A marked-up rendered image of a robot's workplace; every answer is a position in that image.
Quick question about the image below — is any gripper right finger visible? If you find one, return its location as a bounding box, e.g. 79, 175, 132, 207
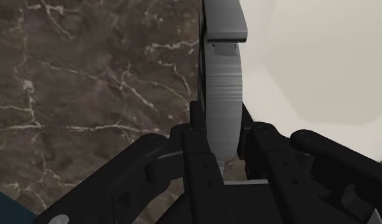
236, 103, 382, 224

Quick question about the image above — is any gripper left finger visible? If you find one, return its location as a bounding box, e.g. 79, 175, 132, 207
34, 100, 236, 224

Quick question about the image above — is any grey object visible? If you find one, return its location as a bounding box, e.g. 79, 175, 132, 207
198, 0, 248, 162

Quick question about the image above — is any white round dish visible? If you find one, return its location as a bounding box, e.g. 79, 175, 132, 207
239, 0, 382, 163

